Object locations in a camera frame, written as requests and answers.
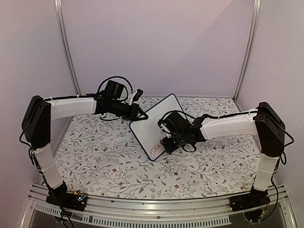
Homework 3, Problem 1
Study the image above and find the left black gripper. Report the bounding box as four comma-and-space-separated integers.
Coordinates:
111, 100, 149, 122

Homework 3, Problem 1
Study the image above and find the small blue-framed whiteboard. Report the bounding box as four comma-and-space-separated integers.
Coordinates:
129, 94, 182, 161

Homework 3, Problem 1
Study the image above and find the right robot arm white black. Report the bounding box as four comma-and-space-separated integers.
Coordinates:
157, 102, 295, 207

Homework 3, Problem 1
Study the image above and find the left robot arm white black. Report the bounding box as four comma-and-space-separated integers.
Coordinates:
19, 94, 148, 206

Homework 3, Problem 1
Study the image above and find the floral patterned table mat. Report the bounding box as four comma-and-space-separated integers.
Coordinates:
45, 96, 271, 200

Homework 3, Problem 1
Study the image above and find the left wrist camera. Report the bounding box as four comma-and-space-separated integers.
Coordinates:
125, 89, 143, 105

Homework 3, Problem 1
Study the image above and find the left black cable loop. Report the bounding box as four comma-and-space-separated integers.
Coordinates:
97, 76, 133, 100

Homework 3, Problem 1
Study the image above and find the front aluminium rail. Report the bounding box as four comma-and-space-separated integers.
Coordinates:
21, 184, 300, 228

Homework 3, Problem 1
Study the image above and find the right black cable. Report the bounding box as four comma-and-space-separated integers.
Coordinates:
261, 111, 295, 166

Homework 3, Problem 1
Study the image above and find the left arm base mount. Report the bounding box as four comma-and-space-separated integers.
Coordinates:
46, 190, 88, 211

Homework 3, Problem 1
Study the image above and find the left aluminium frame post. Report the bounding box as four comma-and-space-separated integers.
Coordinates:
53, 0, 81, 95

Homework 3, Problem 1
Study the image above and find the aluminium frame post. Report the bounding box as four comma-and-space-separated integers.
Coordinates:
233, 0, 261, 103
53, 0, 81, 95

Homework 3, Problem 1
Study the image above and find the right aluminium frame post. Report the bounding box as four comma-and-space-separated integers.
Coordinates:
233, 0, 261, 103

